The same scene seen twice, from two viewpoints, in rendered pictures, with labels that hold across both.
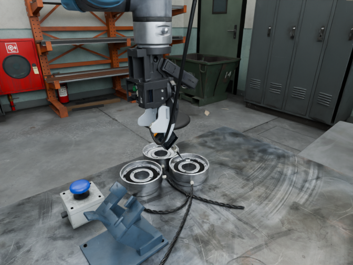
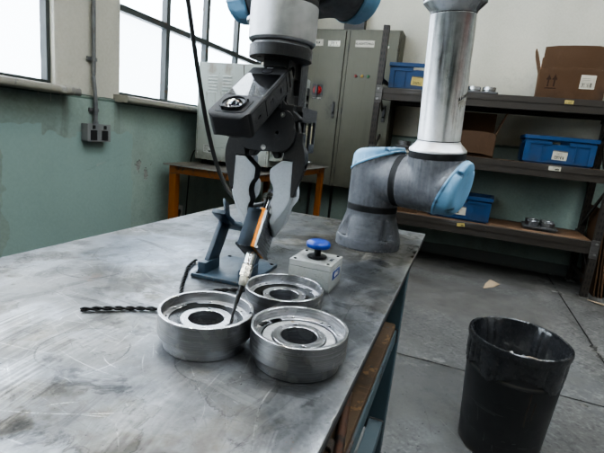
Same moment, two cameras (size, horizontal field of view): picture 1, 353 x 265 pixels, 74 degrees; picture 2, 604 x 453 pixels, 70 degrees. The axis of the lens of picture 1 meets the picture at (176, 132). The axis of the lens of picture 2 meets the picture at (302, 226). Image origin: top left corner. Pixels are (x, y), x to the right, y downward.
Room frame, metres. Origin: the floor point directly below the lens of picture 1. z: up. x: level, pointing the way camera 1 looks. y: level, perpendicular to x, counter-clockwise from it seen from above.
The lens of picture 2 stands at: (0.96, -0.19, 1.04)
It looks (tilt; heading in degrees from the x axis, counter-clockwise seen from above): 12 degrees down; 148
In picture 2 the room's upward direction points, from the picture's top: 6 degrees clockwise
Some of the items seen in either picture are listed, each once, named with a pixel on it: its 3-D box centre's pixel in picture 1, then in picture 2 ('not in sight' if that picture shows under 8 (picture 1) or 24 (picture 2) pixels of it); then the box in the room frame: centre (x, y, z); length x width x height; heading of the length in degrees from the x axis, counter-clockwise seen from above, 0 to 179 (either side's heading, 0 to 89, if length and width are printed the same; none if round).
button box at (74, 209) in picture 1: (80, 203); (316, 268); (0.39, 0.20, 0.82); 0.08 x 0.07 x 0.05; 128
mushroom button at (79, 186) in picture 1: (81, 193); (317, 254); (0.40, 0.20, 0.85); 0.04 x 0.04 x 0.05
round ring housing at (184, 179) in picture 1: (188, 169); (206, 324); (0.53, -0.03, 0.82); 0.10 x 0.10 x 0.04
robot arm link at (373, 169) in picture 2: not in sight; (378, 174); (0.20, 0.48, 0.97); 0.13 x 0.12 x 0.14; 21
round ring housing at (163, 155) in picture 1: (161, 155); (297, 342); (0.60, 0.05, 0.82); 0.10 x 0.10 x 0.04
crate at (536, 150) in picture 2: not in sight; (555, 151); (-1.07, 3.46, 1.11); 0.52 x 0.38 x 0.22; 38
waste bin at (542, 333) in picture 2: not in sight; (507, 390); (0.19, 1.24, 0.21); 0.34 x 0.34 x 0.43
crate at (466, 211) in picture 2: not in sight; (460, 205); (-1.58, 3.05, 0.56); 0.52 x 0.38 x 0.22; 35
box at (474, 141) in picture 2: not in sight; (471, 133); (-1.58, 3.03, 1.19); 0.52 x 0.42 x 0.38; 38
